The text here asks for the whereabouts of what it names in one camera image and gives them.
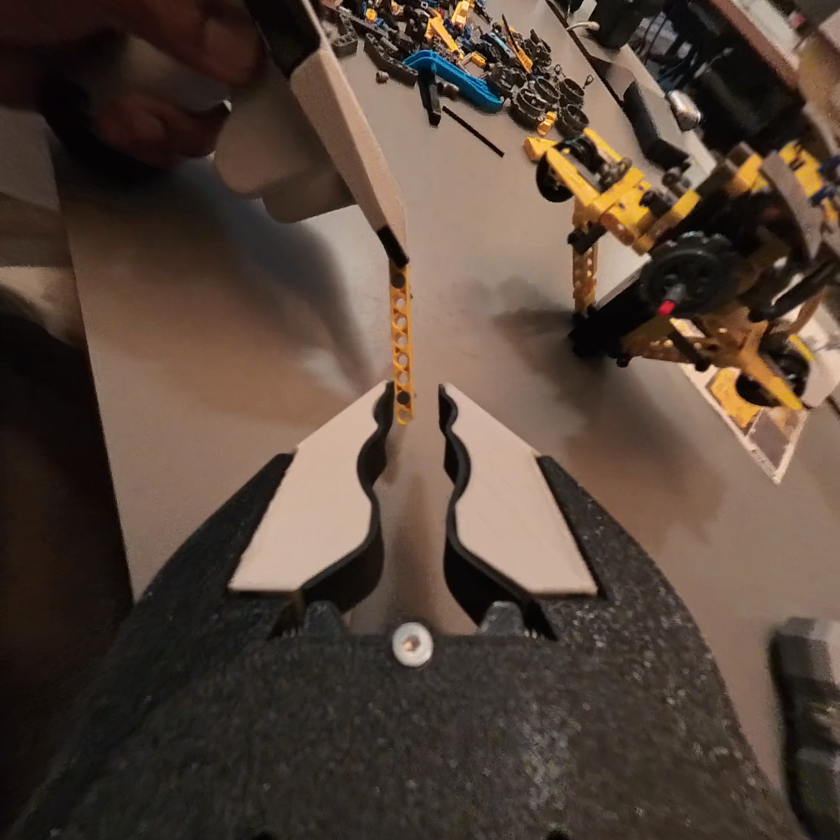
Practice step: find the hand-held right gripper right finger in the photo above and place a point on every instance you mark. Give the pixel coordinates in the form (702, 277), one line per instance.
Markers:
(512, 518)

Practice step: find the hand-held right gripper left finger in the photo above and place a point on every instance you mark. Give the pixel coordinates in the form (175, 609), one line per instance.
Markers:
(315, 512)

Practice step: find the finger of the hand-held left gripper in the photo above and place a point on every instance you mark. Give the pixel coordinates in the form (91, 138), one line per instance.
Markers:
(282, 164)
(354, 144)

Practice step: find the yellow perforated building beam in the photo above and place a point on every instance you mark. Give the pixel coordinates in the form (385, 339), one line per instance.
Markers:
(401, 341)

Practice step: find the person's left hand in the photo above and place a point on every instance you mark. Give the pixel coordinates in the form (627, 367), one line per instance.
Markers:
(79, 118)

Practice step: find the black building brick beam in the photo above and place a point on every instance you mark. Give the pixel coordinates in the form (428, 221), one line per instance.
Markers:
(430, 95)

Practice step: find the black axle rod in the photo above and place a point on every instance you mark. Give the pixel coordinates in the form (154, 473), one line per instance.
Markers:
(472, 131)

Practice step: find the blue building brick piece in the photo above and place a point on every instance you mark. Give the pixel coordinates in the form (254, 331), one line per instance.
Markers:
(459, 79)

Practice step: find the pile of building brick parts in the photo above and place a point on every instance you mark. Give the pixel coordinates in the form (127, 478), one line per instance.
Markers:
(512, 59)

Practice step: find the printed instruction booklet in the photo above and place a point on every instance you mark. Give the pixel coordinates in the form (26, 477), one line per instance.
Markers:
(761, 433)

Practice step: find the black flat device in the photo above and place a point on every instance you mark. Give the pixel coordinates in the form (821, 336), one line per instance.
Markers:
(649, 128)

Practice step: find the yellow black toy vehicle model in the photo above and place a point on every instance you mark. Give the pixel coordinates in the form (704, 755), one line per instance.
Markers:
(689, 262)

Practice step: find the silver computer mouse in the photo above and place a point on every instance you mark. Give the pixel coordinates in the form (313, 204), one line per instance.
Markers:
(684, 110)

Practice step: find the dark grey object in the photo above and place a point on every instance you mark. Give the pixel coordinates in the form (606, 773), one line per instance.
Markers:
(810, 722)

